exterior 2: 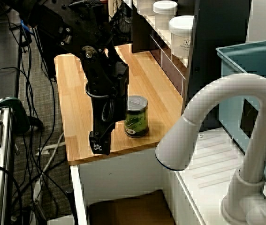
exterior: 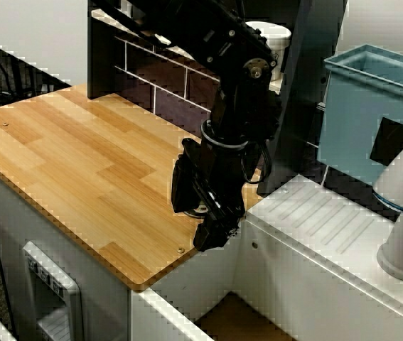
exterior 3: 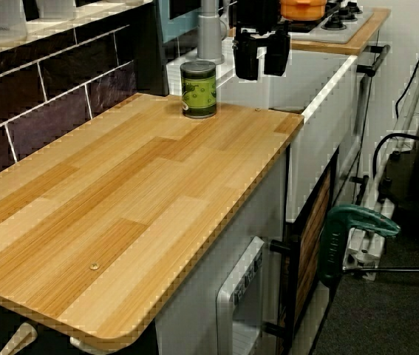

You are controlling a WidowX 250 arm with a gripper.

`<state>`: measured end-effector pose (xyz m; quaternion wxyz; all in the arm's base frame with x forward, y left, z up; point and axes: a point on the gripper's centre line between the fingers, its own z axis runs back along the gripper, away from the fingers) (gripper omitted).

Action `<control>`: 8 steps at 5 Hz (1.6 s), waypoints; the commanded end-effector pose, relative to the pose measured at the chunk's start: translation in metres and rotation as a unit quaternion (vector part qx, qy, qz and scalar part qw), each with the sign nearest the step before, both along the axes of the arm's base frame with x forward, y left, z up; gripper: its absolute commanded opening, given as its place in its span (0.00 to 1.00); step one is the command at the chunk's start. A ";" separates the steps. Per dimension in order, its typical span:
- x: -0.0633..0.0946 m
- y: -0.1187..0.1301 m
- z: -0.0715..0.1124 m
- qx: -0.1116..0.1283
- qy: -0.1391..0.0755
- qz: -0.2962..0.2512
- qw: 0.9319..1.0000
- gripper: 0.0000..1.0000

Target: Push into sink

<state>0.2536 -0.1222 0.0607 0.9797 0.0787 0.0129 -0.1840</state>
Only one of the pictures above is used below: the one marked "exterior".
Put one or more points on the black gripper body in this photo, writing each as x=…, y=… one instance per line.
x=222, y=177

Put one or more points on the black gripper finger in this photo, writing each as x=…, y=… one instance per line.
x=185, y=192
x=213, y=236

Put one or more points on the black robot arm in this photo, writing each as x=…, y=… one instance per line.
x=236, y=53

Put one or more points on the white toy sink unit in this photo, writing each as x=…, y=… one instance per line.
x=293, y=213

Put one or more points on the wooden countertop panel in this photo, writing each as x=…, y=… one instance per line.
x=80, y=160

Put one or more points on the dark tile backsplash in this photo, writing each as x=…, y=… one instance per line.
x=140, y=71

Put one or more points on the blue plastic bin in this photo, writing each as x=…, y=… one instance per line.
x=350, y=124

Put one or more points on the black upright panel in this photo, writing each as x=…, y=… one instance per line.
x=311, y=71

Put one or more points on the white cup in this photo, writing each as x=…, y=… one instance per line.
x=279, y=39

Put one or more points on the grey dispenser panel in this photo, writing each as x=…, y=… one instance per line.
x=66, y=287

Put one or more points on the black square sticker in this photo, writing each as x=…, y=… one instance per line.
x=393, y=142

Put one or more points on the white kitchen cabinet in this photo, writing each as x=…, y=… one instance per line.
x=9, y=220

